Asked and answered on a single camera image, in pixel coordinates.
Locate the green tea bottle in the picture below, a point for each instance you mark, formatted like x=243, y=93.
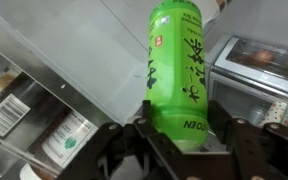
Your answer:
x=177, y=66

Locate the dark bottle white green label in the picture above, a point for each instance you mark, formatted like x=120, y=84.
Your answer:
x=67, y=140

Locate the clear door shelf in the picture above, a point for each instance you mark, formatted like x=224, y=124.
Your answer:
x=50, y=76

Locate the barcode labelled package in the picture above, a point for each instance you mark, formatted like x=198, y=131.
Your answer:
x=4, y=110

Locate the dotted paper cup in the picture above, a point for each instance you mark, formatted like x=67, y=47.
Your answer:
x=279, y=113

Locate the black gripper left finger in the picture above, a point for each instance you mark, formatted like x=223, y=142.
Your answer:
x=144, y=143

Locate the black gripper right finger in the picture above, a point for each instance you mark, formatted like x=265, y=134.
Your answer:
x=250, y=143

